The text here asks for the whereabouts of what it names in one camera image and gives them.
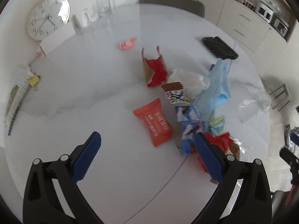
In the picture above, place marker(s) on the orange red snack packet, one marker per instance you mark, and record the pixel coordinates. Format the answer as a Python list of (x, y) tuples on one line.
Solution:
[(159, 128)]

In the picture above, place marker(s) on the torn brown red cardboard box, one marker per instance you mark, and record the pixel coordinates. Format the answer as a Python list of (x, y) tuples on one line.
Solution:
[(154, 69)]

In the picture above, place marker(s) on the pink crumpled paper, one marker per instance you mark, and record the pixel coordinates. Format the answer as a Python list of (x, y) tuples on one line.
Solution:
[(125, 45)]

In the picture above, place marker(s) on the paper stack with pens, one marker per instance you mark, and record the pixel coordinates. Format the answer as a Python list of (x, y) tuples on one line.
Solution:
[(18, 89)]

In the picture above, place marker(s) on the blue plastic bag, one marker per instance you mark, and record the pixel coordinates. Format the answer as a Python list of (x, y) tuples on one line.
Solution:
[(218, 91)]

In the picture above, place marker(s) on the black mesh pad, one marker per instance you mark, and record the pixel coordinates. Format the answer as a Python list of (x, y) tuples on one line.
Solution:
[(219, 48)]

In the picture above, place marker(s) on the red paper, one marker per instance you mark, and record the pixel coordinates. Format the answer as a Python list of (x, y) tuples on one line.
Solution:
[(219, 141)]

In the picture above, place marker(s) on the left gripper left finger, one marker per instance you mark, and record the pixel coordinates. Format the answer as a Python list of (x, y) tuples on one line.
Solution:
[(41, 203)]

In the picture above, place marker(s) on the clear glass cup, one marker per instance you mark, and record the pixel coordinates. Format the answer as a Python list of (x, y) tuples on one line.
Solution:
[(105, 7)]

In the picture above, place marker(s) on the brown white snack packet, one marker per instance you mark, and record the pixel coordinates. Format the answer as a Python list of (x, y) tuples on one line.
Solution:
[(175, 93)]

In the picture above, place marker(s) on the blue white snack bag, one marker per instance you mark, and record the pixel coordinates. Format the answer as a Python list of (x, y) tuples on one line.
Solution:
[(192, 124)]

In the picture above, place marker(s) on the clear brown snack wrapper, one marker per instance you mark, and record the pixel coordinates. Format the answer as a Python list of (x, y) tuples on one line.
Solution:
[(236, 148)]

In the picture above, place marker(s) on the yellow blue paper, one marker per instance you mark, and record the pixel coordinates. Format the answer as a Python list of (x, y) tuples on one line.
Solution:
[(216, 125)]

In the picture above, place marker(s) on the round white wall clock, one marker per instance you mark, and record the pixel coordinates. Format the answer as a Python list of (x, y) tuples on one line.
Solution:
[(46, 18)]

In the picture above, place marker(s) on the grey dining chair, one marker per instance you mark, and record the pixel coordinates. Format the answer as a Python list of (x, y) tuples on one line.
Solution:
[(194, 7)]

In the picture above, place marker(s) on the white plastic bag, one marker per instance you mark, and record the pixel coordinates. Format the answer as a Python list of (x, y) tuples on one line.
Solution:
[(193, 83)]

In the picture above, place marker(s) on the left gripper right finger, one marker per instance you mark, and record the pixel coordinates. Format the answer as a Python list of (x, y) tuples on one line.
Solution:
[(243, 192)]

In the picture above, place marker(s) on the metal frame stool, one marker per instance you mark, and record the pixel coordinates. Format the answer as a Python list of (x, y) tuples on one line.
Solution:
[(280, 96)]

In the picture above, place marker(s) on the clear plastic bottle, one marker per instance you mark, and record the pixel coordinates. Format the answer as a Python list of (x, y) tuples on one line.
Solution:
[(254, 107)]

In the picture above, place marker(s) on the white drawer cabinet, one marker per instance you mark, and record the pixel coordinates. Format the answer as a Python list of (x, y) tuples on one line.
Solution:
[(262, 44)]

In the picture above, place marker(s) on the microwave oven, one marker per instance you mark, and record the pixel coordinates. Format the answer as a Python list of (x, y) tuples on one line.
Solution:
[(272, 18)]

